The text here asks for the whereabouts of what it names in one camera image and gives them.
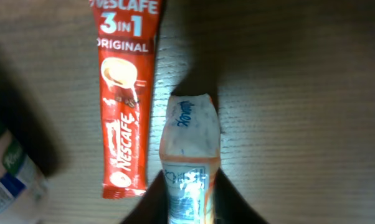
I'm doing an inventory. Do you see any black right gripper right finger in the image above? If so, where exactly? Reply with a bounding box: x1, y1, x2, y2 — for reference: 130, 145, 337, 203
214, 169, 268, 224

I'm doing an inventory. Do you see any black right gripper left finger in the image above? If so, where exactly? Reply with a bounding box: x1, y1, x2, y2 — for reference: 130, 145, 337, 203
121, 171, 168, 224

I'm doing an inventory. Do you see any small red sachet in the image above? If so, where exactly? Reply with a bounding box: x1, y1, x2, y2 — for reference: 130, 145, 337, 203
90, 0, 162, 199

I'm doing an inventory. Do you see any small orange box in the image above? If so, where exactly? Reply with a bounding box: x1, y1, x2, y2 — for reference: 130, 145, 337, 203
159, 94, 221, 224

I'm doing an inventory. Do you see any green lid spice jar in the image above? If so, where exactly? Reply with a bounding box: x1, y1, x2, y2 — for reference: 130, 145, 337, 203
0, 120, 49, 224

